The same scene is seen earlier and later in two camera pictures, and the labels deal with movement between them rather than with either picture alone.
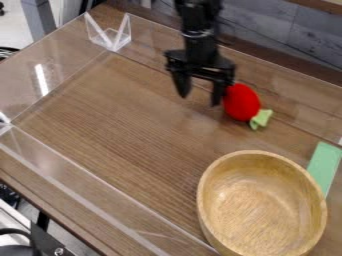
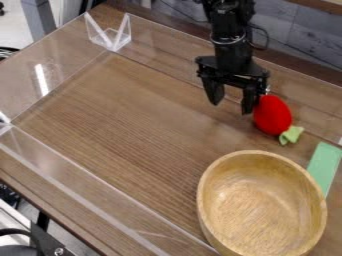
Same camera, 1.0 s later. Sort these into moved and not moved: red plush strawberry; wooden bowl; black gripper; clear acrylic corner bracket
Moved: red plush strawberry; black gripper
Not moved: wooden bowl; clear acrylic corner bracket
